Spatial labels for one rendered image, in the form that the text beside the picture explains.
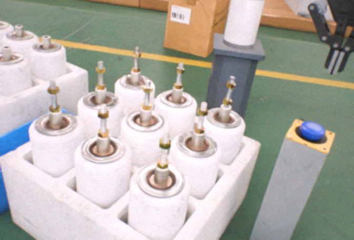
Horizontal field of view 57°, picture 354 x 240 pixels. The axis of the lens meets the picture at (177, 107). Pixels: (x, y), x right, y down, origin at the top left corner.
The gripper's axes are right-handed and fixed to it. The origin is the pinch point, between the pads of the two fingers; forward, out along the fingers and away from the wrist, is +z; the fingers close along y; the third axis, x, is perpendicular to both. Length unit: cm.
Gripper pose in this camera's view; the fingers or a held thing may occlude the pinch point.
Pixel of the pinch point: (336, 61)
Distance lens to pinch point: 54.7
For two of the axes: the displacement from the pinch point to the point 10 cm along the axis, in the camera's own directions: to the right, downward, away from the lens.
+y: 8.4, 3.5, -4.1
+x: 5.3, -3.8, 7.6
